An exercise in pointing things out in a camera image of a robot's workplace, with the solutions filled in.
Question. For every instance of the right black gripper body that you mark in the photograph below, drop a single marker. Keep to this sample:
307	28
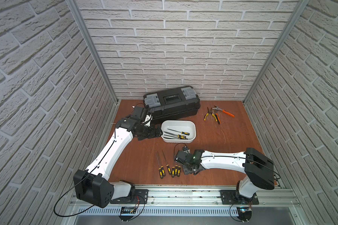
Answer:
186	170

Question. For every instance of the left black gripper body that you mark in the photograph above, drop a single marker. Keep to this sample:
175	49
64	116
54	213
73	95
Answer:
154	131

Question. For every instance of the file tool eleventh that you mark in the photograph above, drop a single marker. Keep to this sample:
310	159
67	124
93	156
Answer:
175	135

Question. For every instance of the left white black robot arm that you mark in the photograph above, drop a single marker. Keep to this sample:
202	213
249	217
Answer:
92	184

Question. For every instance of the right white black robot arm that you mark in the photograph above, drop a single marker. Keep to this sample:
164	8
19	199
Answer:
258	168

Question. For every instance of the white plastic storage box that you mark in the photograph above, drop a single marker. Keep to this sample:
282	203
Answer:
186	126

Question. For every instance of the black plastic toolbox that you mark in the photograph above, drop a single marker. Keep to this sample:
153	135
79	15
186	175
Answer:
172	104

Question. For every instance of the right control circuit board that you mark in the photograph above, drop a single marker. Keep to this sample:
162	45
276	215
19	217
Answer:
244	214

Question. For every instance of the control circuit board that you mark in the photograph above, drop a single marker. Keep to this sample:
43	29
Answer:
244	214
127	213

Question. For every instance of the left control circuit board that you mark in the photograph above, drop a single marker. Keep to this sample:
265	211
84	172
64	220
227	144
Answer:
127	213

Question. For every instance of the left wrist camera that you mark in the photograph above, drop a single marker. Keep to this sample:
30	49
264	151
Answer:
148	118

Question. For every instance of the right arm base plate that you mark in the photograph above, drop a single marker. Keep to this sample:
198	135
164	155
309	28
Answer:
229	197

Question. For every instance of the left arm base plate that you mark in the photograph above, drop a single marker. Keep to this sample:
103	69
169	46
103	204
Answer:
135	196

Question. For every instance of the yellow handled pliers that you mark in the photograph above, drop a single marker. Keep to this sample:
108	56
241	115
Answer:
209	112

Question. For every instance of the orange handled pliers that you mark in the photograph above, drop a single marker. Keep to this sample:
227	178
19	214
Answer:
217	109

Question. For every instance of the aluminium front rail frame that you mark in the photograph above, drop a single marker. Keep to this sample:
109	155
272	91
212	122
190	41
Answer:
210	196

